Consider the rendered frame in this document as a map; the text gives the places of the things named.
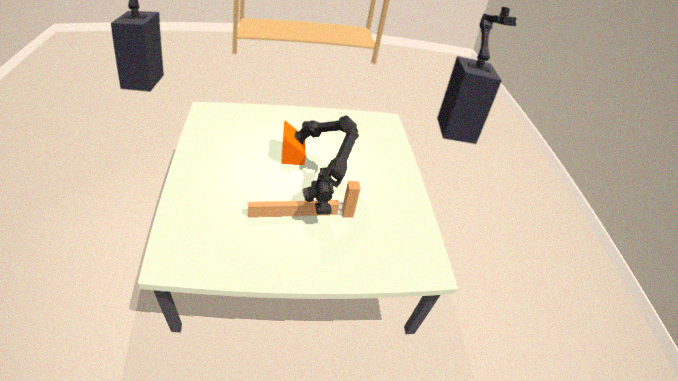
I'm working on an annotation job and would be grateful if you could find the wooden post with slot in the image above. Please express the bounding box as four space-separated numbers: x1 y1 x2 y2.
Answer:
342 181 361 218

